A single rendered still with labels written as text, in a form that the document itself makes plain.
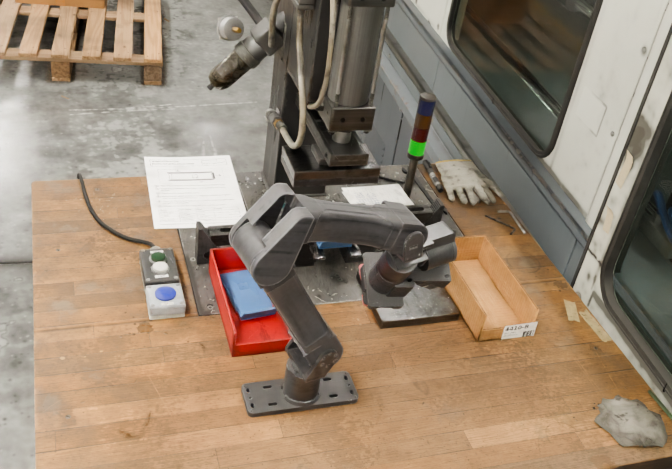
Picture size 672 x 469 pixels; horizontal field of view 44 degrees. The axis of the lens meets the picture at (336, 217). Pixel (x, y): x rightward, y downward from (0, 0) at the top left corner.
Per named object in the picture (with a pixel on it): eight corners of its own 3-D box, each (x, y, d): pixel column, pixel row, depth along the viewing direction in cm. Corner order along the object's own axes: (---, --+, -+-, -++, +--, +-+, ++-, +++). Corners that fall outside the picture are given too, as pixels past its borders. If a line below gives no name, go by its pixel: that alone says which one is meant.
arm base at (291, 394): (243, 355, 141) (252, 385, 136) (353, 342, 147) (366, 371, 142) (240, 387, 145) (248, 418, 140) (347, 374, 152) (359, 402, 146)
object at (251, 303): (243, 325, 158) (244, 313, 156) (219, 275, 169) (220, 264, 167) (277, 318, 161) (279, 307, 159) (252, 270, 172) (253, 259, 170)
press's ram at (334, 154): (292, 202, 164) (310, 64, 147) (263, 136, 183) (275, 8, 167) (377, 197, 169) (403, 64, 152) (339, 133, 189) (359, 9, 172)
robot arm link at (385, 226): (409, 198, 137) (251, 179, 119) (438, 229, 131) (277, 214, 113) (378, 258, 142) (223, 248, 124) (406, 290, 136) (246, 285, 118)
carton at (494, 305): (476, 345, 164) (485, 315, 160) (428, 266, 183) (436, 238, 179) (532, 338, 168) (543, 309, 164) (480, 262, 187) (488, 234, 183)
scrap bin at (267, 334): (231, 357, 151) (233, 333, 148) (208, 271, 170) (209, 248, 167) (295, 350, 155) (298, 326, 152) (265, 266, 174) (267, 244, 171)
